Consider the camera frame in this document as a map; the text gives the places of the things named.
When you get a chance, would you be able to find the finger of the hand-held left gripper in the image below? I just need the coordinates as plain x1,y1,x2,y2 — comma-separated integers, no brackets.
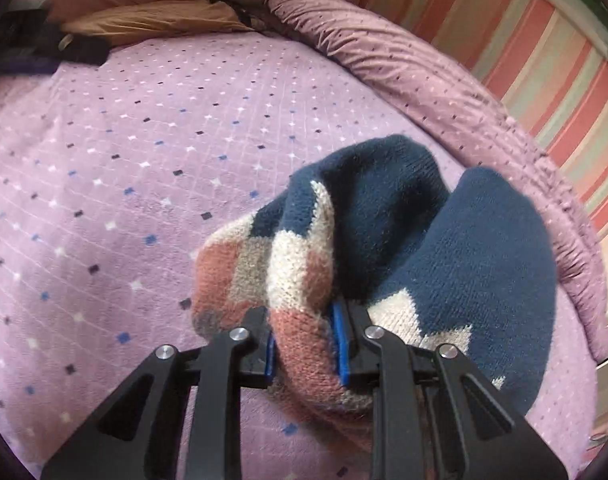
4,0,53,28
58,32,110,67

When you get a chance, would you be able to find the purple dotted quilt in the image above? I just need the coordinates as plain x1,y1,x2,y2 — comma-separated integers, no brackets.
221,0,608,362

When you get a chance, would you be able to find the bed with purple dotted sheet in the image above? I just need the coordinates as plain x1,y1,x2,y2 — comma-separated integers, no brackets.
0,30,608,480

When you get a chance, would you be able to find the tan pillow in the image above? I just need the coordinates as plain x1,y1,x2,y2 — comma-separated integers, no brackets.
61,0,251,49

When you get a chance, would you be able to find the dark cloth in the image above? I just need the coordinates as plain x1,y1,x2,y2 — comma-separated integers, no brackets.
209,0,287,37

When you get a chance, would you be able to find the navy diamond-pattern knit sweater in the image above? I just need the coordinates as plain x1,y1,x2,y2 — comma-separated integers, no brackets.
191,134,557,456

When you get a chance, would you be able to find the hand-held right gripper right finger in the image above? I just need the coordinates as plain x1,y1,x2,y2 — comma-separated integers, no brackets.
331,300,567,480

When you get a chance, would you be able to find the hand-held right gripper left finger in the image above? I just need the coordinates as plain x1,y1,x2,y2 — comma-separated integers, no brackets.
41,306,277,480

